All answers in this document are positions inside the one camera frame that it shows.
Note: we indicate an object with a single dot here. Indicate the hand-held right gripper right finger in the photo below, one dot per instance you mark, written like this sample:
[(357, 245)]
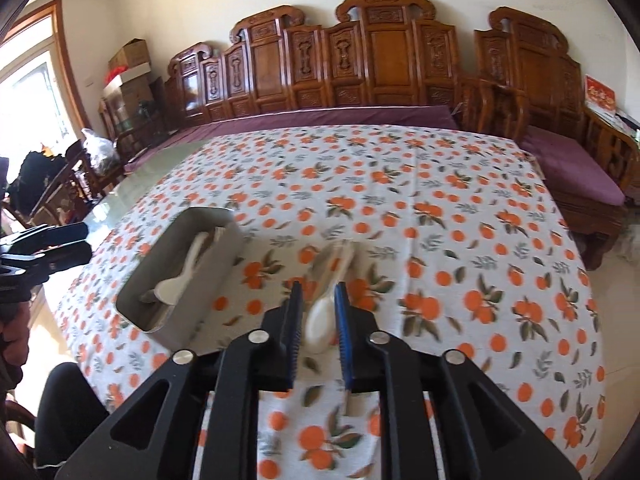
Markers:
[(342, 330)]

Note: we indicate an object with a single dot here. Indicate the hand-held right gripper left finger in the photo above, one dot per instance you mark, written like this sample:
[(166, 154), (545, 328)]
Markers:
[(295, 330)]

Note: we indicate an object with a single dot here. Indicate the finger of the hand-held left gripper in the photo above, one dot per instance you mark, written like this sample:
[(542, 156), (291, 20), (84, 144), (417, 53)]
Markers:
[(55, 257), (50, 236)]

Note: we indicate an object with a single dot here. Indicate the white ceramic spoon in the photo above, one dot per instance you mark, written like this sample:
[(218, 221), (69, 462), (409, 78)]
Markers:
[(320, 320), (172, 290)]

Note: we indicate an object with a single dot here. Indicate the rectangular metal tray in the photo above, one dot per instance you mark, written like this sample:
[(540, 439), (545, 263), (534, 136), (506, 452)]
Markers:
[(200, 305)]

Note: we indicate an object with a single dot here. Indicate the person's left forearm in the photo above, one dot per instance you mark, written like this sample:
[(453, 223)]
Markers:
[(10, 335)]

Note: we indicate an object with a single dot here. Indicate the dark wooden dining chair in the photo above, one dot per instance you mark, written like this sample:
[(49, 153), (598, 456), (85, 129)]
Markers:
[(70, 195)]

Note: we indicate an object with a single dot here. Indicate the black bag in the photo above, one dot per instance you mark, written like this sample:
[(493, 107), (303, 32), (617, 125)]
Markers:
[(40, 175)]

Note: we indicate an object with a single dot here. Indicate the clear plastic bag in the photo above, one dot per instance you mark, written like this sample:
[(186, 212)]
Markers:
[(100, 152)]

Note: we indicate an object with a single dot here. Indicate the tall wooden chair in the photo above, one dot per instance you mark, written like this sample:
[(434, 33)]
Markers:
[(111, 125)]

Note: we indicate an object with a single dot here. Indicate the person's black trousered leg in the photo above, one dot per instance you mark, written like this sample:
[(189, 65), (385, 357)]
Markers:
[(70, 410)]

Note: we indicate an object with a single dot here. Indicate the reddish wooden chair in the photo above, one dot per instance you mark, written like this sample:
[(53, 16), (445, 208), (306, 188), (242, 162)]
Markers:
[(17, 435)]

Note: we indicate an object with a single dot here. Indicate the orange fruit print tablecloth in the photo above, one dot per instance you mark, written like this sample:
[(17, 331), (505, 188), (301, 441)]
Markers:
[(400, 185)]

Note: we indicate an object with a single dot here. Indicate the stack of cardboard boxes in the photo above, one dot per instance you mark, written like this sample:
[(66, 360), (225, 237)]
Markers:
[(135, 105)]

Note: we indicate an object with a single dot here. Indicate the red bag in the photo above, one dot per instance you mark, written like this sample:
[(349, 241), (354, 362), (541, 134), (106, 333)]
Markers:
[(114, 76)]

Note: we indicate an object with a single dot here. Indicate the white flat box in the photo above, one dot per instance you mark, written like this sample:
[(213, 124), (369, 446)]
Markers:
[(135, 74)]

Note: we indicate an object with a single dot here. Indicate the brown cardboard box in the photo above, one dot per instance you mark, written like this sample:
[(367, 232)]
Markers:
[(129, 55)]

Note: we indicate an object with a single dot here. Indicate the long purple sofa cushion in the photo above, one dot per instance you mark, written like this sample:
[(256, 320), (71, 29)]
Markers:
[(300, 117)]

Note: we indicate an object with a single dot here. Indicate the carved wooden sofa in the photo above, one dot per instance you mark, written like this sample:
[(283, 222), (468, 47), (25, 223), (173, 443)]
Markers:
[(385, 50)]

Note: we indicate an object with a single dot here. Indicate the square purple seat cushion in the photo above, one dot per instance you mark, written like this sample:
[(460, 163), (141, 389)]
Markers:
[(575, 165)]

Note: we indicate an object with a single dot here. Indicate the carved wooden armchair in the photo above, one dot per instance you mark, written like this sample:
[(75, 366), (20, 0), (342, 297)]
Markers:
[(530, 65)]

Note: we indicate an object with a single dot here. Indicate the red gift box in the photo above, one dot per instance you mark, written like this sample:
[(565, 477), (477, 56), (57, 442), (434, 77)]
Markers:
[(600, 92)]

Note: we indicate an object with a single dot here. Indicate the wooden door frame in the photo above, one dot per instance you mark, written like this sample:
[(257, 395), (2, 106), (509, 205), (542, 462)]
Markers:
[(67, 75)]

